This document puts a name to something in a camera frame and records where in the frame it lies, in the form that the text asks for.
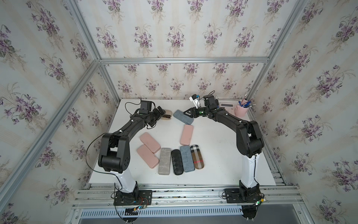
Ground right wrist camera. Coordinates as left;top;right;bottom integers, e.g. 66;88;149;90
189;94;200;109

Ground grey teal-lined glasses case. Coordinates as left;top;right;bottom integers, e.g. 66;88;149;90
173;110;194;125

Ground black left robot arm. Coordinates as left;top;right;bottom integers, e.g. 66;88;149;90
98;106;166;194

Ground pink pen cup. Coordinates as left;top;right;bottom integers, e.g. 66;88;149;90
234;105;249;118

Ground beige case black glasses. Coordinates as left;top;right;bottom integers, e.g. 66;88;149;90
171;149;184;175

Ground plaid case purple glasses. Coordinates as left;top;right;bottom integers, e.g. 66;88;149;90
190;145;205;169

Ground pink calculator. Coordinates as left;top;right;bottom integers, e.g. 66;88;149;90
220;102;235;115

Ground beige case brown glasses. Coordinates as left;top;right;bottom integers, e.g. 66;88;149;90
161;110;173;120

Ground teal case black glasses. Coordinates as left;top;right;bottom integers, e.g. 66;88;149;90
180;146;195;173

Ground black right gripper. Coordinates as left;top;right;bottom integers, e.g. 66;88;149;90
183;105;210;118

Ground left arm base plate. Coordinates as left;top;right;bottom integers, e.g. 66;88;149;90
113;190;153;206

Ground grey case red sunglasses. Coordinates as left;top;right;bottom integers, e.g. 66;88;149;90
158;148;172;175

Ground pink case white sunglasses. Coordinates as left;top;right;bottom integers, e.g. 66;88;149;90
180;125;194;146

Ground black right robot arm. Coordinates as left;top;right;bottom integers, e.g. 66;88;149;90
184;94;264;196

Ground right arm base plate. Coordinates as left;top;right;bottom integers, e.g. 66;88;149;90
222;188;264;206

